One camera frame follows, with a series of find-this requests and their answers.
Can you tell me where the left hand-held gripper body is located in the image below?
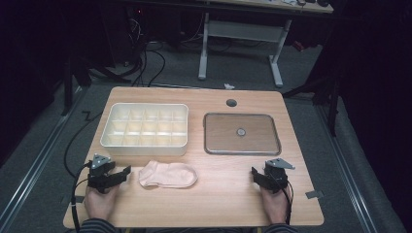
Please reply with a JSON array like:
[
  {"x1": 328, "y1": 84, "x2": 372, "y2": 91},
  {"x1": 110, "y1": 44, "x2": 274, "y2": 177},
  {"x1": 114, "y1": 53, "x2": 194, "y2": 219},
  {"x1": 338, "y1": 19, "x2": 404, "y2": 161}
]
[{"x1": 86, "y1": 153, "x2": 117, "y2": 194}]

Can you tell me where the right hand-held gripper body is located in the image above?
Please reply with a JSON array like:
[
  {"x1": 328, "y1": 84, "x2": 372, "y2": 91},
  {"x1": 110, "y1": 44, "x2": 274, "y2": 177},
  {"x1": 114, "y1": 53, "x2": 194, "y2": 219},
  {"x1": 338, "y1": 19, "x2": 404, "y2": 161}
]
[{"x1": 264, "y1": 158, "x2": 295, "y2": 194}]

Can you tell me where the pale pink sock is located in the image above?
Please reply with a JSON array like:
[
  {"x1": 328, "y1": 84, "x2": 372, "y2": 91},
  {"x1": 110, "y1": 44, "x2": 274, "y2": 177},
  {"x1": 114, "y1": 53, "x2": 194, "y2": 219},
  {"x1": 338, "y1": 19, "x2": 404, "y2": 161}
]
[{"x1": 138, "y1": 160, "x2": 198, "y2": 189}]

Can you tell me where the person's right hand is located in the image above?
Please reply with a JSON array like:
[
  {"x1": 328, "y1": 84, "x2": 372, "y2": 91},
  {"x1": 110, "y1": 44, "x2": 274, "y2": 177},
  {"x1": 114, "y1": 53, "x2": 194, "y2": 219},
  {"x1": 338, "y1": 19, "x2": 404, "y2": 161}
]
[{"x1": 261, "y1": 187, "x2": 291, "y2": 224}]

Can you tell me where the person's left hand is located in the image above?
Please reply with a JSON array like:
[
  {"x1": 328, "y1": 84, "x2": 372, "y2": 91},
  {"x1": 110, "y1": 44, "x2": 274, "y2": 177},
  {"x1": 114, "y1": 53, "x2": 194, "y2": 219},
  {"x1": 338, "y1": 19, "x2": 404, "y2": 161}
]
[{"x1": 85, "y1": 185, "x2": 120, "y2": 221}]

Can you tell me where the grey tape strip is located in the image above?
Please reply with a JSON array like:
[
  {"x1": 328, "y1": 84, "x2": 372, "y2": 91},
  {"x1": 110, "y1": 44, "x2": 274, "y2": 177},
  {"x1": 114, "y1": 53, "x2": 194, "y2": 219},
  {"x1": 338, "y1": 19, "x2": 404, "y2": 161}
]
[
  {"x1": 61, "y1": 194, "x2": 86, "y2": 205},
  {"x1": 305, "y1": 189, "x2": 325, "y2": 200}
]

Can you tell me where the white compartment storage box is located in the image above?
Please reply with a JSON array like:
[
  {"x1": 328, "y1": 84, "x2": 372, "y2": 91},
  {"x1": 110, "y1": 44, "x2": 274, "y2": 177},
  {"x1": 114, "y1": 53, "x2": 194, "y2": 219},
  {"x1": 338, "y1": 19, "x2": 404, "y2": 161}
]
[{"x1": 99, "y1": 102, "x2": 189, "y2": 157}]

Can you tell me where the black metal stand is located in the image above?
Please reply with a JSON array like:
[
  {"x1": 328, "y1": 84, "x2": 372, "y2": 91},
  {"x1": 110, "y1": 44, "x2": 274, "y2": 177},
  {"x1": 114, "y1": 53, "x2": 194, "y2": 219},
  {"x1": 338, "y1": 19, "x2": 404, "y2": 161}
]
[{"x1": 61, "y1": 56, "x2": 75, "y2": 117}]

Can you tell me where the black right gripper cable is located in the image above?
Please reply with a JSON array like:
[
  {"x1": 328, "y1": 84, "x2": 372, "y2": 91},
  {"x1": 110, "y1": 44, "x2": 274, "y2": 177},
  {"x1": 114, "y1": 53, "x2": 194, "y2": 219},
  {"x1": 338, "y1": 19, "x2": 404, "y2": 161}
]
[{"x1": 279, "y1": 179, "x2": 294, "y2": 225}]

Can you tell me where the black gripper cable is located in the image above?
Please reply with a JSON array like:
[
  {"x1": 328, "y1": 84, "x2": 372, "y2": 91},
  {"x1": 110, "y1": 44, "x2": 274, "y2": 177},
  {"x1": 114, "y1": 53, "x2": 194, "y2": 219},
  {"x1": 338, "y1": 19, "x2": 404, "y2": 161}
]
[
  {"x1": 70, "y1": 161, "x2": 93, "y2": 233},
  {"x1": 279, "y1": 179, "x2": 294, "y2": 225}
]

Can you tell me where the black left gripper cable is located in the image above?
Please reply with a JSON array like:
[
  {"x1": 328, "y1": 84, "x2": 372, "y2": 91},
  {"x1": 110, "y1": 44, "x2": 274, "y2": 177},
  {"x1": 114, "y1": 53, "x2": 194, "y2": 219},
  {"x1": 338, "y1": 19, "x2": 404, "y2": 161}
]
[{"x1": 70, "y1": 161, "x2": 93, "y2": 233}]

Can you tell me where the black floor cable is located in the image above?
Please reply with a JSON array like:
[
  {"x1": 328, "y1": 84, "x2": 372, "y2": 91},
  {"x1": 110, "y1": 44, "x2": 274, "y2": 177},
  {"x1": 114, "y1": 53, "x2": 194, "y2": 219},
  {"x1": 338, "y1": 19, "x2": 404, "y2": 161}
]
[{"x1": 63, "y1": 111, "x2": 103, "y2": 179}]

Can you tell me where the metal floor rail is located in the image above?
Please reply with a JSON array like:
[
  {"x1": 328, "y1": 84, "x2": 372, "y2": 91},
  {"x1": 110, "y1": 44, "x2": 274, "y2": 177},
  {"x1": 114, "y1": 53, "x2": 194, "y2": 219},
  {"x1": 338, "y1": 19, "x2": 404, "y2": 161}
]
[
  {"x1": 0, "y1": 86, "x2": 84, "y2": 227},
  {"x1": 315, "y1": 106, "x2": 379, "y2": 233}
]

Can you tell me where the bundle of black cables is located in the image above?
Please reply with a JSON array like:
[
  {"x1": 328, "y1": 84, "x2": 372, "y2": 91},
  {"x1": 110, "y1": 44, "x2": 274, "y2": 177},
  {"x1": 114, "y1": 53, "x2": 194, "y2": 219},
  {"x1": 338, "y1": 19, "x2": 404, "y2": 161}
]
[{"x1": 127, "y1": 16, "x2": 167, "y2": 87}]

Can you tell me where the white desk frame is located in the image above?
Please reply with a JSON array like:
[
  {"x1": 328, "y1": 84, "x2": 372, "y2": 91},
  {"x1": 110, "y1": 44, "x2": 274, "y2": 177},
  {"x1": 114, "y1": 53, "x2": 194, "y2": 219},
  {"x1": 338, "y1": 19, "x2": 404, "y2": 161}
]
[{"x1": 197, "y1": 0, "x2": 334, "y2": 88}]

